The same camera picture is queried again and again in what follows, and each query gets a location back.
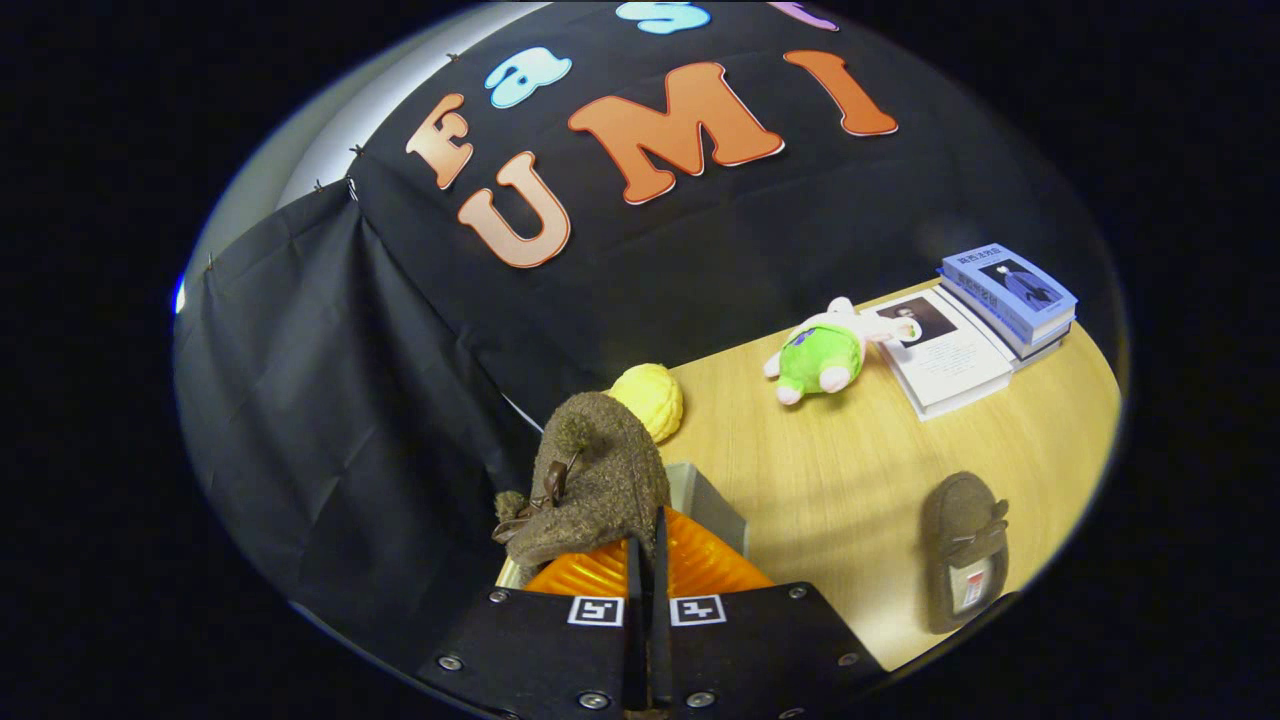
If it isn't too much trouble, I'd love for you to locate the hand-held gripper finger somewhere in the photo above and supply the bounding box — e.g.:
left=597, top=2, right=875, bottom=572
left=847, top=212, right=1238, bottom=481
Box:
left=650, top=507, right=886, bottom=720
left=415, top=535, right=646, bottom=720

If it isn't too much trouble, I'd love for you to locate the grey fabric storage box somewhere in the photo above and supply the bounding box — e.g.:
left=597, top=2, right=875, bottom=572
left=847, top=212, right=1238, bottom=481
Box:
left=497, top=462, right=749, bottom=591

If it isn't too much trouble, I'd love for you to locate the brown fuzzy shoe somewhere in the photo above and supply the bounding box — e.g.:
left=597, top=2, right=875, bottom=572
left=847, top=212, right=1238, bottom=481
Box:
left=492, top=392, right=673, bottom=576
left=920, top=472, right=1011, bottom=634

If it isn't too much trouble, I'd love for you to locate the yellow round plush toy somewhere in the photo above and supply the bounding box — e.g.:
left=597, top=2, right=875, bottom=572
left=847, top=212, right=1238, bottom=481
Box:
left=608, top=363, right=686, bottom=443

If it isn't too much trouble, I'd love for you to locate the green and pink plush toy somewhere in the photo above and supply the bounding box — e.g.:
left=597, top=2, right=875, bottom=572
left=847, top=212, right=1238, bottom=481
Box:
left=764, top=297, right=921, bottom=406

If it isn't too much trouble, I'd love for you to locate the plain black side cloth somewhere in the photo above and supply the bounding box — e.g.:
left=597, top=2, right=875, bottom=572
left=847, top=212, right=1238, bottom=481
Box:
left=175, top=180, right=546, bottom=641

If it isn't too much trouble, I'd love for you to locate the white book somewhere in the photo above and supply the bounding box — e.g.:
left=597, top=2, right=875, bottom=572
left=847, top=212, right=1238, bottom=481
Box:
left=872, top=287, right=1016, bottom=421

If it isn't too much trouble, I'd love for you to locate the black backdrop cloth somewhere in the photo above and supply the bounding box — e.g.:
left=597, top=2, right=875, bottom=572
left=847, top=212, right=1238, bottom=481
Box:
left=350, top=0, right=1101, bottom=421

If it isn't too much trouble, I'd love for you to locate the pale grey thin book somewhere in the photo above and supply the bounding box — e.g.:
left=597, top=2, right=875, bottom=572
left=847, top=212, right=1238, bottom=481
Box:
left=1010, top=335, right=1066, bottom=373

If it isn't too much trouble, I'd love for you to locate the dark blue thin book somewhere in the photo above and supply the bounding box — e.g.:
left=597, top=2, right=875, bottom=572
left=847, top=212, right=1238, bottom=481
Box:
left=938, top=270, right=1076, bottom=356

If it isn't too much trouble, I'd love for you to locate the blue cover book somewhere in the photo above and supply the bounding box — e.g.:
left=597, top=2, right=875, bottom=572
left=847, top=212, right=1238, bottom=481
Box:
left=940, top=243, right=1079, bottom=341

